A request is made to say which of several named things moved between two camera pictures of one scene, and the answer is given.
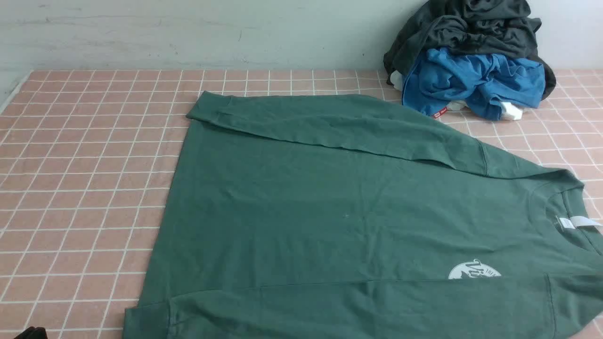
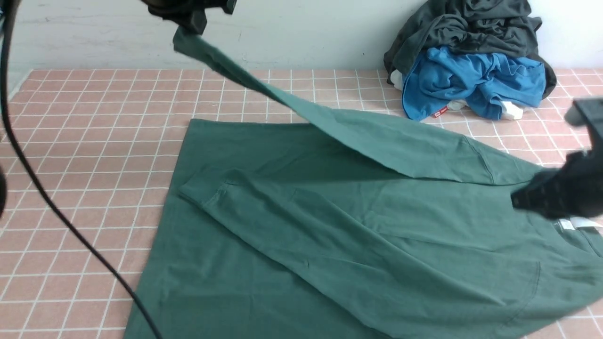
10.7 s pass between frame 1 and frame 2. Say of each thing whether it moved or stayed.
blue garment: stayed
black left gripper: moved
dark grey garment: stayed
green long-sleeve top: stayed
